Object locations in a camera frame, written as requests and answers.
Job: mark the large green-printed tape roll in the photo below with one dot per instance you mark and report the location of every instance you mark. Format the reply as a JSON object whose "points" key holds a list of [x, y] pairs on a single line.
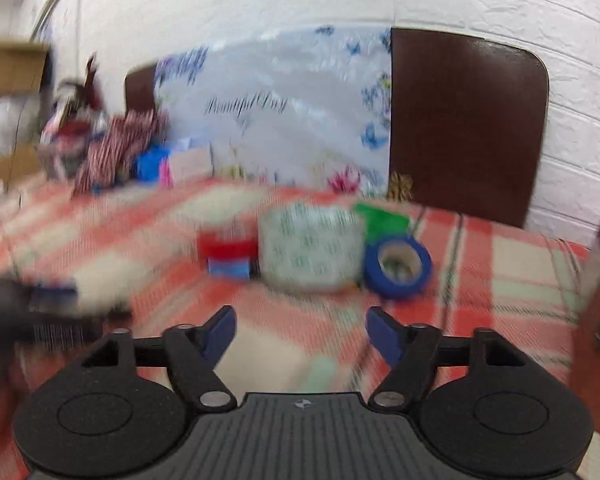
{"points": [[310, 252]]}

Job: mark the blue tape roll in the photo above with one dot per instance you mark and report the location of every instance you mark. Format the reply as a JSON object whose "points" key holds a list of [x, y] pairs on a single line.
{"points": [[380, 280]]}

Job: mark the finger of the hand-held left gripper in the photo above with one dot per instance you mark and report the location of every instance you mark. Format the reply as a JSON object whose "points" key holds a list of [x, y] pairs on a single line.
{"points": [[55, 294]]}

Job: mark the brown wooden furniture edge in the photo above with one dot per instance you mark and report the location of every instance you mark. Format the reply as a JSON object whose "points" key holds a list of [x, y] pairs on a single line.
{"points": [[597, 310]]}

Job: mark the cardboard box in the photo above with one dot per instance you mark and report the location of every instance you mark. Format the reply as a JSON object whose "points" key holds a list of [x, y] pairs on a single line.
{"points": [[12, 67]]}

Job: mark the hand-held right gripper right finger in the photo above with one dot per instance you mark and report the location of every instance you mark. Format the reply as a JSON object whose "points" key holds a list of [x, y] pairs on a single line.
{"points": [[383, 334]]}

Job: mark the golden patterned object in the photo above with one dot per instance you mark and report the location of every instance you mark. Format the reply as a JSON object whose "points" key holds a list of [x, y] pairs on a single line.
{"points": [[400, 186]]}

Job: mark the red and blue tape stack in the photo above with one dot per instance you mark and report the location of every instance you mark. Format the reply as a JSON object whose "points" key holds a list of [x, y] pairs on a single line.
{"points": [[227, 255]]}

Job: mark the white floral gift bag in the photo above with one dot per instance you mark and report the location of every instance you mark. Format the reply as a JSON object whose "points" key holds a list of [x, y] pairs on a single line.
{"points": [[290, 125]]}

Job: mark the red striped wrapping paper bundle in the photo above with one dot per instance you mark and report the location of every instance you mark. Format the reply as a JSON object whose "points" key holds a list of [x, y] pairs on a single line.
{"points": [[117, 147]]}

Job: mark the dark brown headboard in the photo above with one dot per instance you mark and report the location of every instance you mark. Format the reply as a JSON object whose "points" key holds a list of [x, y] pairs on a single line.
{"points": [[465, 125]]}

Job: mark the pink paper box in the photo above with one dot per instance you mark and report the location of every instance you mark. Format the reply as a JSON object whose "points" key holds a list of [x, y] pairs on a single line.
{"points": [[190, 164]]}

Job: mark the green tape roll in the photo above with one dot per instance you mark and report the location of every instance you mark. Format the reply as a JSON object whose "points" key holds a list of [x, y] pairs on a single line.
{"points": [[382, 220]]}

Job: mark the blue plastic bag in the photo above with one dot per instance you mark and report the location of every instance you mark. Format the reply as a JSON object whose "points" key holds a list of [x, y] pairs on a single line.
{"points": [[149, 162]]}

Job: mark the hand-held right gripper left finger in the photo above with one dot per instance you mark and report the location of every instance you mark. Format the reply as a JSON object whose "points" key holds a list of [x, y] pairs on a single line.
{"points": [[222, 331]]}

